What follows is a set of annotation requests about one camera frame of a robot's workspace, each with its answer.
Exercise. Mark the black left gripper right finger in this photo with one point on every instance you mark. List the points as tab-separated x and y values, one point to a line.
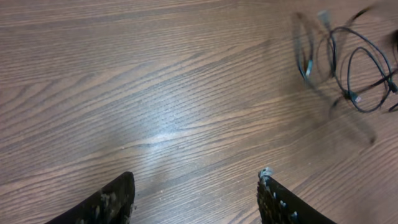
278	205

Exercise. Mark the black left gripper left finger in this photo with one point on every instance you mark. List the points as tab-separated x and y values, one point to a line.
112	204

